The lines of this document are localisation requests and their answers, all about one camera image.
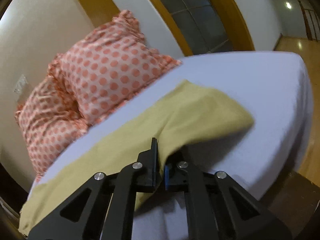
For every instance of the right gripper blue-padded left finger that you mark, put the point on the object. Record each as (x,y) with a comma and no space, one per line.
(103,207)

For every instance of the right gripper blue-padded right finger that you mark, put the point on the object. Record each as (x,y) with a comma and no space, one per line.
(217,207)

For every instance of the olive green pants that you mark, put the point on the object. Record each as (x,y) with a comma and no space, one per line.
(188,114)

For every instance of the left polka dot pillow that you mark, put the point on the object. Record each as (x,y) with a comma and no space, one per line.
(49,121)

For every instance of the polka dot pillow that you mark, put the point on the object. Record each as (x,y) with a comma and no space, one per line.
(49,121)
(109,66)

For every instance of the white bed mattress sheet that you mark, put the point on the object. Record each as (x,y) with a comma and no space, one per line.
(274,87)

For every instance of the right polka dot pillow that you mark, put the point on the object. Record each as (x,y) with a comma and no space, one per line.
(109,66)

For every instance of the wooden framed glass door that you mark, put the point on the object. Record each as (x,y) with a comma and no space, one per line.
(205,26)

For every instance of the wooden bed frame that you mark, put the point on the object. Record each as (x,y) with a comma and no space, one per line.
(293,199)

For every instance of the white wall switch plate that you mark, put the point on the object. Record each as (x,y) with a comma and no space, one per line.
(21,85)

